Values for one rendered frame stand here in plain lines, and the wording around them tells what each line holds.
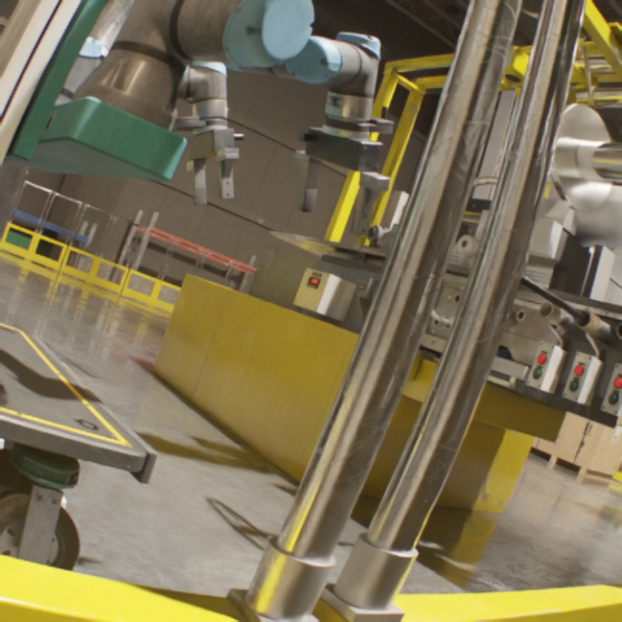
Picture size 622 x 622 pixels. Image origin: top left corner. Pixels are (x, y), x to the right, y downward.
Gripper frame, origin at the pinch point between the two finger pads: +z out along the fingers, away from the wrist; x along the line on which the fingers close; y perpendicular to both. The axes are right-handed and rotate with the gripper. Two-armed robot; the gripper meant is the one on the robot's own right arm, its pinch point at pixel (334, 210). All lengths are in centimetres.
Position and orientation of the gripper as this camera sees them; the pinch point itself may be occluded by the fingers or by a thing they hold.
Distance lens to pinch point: 119.4
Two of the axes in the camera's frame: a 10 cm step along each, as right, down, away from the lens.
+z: -1.4, 9.3, 3.5
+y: -7.7, 1.2, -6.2
